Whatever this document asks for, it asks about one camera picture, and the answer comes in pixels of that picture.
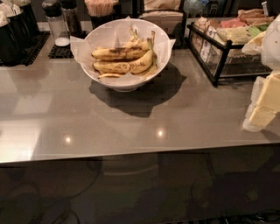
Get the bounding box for white bowl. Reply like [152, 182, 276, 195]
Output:
[71, 17, 175, 92]

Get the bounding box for small bottom yellow banana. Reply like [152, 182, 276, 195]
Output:
[98, 73, 123, 79]

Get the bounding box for back yellow banana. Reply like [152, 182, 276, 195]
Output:
[125, 28, 143, 46]

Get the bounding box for glass salt shaker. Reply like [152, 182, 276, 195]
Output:
[42, 0, 70, 47]

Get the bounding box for glass pepper grinder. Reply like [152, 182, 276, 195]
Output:
[60, 0, 83, 37]

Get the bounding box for cup of wooden stirrers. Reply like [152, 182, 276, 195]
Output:
[85, 0, 119, 29]

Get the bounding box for green sweetener packets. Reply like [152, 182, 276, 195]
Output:
[248, 24, 269, 37]

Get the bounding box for black container back left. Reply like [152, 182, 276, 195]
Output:
[12, 0, 39, 38]

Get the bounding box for small black rubber mat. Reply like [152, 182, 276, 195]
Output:
[48, 45, 73, 59]

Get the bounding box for black container front left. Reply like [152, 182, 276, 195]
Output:
[0, 10, 32, 65]

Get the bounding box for spotted yellow banana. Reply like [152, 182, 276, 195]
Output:
[91, 38, 153, 61]
[93, 50, 154, 74]

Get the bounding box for large black rubber mat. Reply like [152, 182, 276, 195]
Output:
[0, 31, 50, 67]

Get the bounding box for white paper bowl liner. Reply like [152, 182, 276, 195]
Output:
[70, 17, 175, 92]

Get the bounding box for pink sweetener packets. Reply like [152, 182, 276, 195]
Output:
[220, 18, 245, 28]

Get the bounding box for black container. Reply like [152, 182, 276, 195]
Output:
[12, 0, 39, 38]
[0, 10, 32, 65]

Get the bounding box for black wire condiment rack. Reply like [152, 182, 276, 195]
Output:
[185, 23, 271, 86]

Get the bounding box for right edge yellow banana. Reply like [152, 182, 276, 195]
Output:
[138, 53, 158, 77]

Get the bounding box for brown napkin holder box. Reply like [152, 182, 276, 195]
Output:
[139, 0, 186, 36]

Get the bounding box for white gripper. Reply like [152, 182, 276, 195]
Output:
[249, 14, 280, 127]

